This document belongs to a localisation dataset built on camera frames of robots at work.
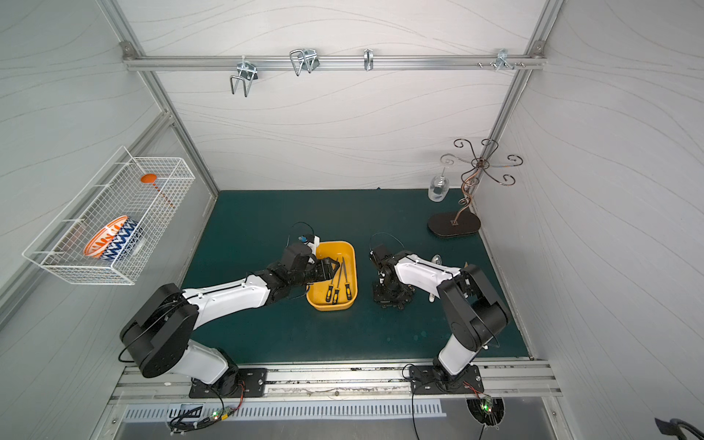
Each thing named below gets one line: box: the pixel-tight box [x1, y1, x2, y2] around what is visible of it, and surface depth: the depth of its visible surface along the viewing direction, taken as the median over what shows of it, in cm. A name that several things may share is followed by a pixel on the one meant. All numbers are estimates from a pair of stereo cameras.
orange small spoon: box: [140, 173, 176, 209], surface depth 80 cm
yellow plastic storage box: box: [306, 240, 359, 312], surface depth 92 cm
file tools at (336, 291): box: [325, 256, 352, 305], surface depth 91 cm
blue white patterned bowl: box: [99, 216, 143, 261], surface depth 60 cm
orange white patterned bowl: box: [83, 215, 129, 259], surface depth 65 cm
